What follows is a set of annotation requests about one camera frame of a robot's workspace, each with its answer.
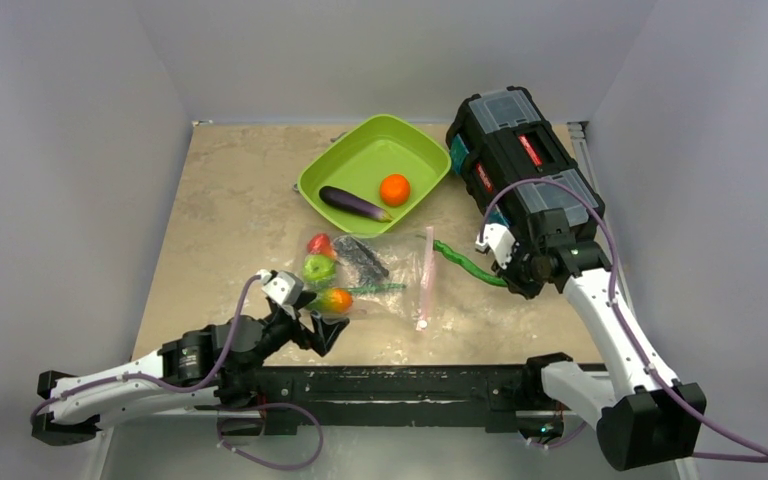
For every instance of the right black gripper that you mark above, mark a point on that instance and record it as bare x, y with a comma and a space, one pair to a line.
513, 276

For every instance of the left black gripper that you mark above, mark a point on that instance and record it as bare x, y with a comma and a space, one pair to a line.
325, 330

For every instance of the clear zip top bag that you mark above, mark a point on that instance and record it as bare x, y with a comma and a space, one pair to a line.
409, 257

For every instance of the green fake bean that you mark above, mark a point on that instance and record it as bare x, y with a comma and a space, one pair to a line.
449, 254

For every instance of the purple fake eggplant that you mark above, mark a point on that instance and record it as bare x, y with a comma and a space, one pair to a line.
347, 202

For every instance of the orange fake fruit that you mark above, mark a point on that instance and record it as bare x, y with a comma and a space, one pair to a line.
395, 190

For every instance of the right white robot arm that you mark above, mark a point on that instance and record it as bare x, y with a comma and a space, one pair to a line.
645, 414

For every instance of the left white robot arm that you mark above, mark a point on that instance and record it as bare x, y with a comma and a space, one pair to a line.
213, 368

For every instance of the orange green fake mango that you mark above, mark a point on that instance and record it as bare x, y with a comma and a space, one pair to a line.
332, 301

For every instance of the thin green fake stalk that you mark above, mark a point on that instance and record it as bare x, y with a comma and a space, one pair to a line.
376, 288

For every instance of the green fake fruit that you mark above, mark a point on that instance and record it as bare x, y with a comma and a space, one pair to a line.
318, 270

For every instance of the dark fake grape bunch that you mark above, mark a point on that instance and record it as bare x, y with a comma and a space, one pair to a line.
357, 254

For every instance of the red fake tomato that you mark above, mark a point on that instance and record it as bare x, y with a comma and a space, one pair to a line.
321, 244

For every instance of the black Delixi toolbox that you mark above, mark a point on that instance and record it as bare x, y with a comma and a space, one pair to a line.
520, 175

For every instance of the green plastic tray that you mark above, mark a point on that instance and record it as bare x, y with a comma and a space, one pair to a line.
360, 160

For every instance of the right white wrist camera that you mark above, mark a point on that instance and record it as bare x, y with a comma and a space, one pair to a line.
497, 239

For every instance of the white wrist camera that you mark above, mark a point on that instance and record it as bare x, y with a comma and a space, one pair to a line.
283, 290
497, 239

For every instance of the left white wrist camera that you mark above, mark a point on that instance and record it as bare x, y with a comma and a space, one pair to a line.
283, 290

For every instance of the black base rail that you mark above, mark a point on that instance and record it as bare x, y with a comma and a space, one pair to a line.
494, 398

